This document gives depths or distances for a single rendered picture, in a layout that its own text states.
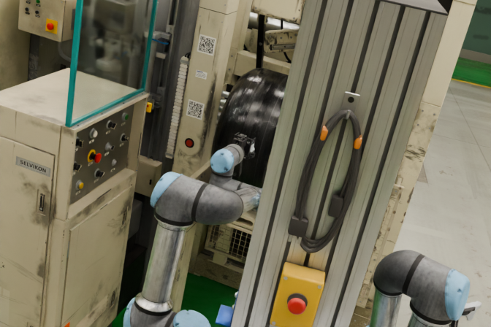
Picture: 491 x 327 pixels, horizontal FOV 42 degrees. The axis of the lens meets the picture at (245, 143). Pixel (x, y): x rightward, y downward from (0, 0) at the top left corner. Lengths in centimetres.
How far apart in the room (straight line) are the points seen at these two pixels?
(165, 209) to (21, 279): 102
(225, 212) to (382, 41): 82
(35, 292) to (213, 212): 110
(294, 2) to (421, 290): 150
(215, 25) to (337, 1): 152
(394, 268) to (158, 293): 69
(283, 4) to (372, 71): 165
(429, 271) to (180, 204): 69
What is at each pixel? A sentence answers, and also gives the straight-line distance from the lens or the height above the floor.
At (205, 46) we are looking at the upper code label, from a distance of 268.
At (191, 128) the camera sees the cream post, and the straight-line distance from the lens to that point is 280.
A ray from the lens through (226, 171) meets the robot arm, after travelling 218.
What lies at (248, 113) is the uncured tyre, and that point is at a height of 133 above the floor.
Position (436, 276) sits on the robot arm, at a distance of 172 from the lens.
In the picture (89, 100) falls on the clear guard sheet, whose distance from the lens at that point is 237.
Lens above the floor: 218
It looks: 22 degrees down
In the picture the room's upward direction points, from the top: 12 degrees clockwise
